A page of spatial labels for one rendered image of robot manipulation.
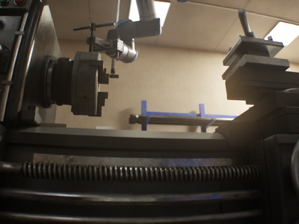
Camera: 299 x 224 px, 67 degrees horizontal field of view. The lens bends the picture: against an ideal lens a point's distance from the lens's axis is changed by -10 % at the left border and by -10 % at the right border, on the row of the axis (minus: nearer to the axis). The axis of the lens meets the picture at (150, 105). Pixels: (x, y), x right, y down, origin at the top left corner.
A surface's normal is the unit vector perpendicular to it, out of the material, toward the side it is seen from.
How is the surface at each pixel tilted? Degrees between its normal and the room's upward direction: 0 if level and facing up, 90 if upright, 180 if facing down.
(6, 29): 90
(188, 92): 90
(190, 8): 180
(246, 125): 90
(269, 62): 90
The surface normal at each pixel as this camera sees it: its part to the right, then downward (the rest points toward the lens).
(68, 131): 0.09, -0.96
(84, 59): 0.15, -0.63
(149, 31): -0.04, 0.73
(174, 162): 0.17, -0.35
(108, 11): 0.01, 0.94
